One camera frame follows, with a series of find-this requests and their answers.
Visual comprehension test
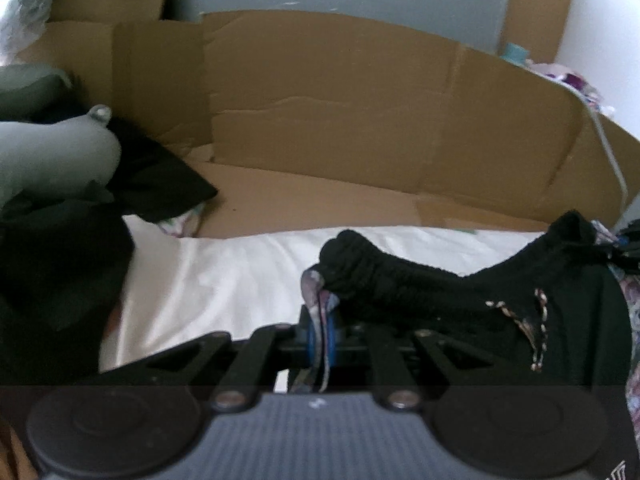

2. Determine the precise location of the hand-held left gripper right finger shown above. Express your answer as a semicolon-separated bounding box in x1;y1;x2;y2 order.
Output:
327;310;531;413

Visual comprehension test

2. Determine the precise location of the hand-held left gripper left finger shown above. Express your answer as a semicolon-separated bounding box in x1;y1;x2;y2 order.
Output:
100;305;321;413

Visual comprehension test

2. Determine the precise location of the black knit floral-lined garment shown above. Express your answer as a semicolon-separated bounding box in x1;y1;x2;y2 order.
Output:
299;211;640;461

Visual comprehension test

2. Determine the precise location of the white bear print blanket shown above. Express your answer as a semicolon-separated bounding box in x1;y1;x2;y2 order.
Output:
99;214;551;391

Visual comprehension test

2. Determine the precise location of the small floral printed cloth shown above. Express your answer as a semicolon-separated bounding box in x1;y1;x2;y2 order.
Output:
159;202;207;238

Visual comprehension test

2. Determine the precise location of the large cardboard panel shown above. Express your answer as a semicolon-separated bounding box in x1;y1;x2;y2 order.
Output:
20;10;640;241

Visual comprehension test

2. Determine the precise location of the dark cloth pile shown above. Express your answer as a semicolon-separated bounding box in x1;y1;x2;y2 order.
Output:
0;105;218;386

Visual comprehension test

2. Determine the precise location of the grey neck pillow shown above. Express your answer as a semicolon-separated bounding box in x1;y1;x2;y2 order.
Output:
0;62;123;208

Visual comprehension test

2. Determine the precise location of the purple floral cloth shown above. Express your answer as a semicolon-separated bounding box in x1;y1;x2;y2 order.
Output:
530;62;608;116

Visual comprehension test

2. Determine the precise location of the clear plastic bag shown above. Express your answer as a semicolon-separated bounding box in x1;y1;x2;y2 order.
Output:
0;0;66;61

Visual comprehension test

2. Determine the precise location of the white cable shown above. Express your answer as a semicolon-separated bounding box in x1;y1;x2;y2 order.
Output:
560;80;631;211

